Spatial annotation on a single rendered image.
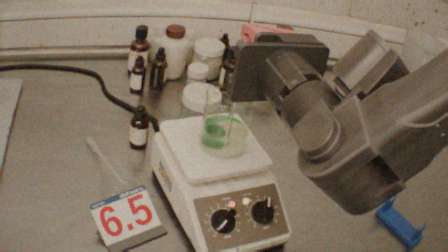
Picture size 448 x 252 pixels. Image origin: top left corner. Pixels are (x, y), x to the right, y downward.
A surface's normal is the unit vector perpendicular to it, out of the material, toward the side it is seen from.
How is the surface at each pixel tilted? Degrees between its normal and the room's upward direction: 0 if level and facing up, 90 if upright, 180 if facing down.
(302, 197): 0
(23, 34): 90
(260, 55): 90
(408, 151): 93
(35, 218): 0
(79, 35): 90
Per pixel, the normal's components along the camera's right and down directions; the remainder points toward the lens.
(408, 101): -0.51, -0.64
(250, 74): 0.33, 0.60
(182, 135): 0.16, -0.80
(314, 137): -0.69, -0.57
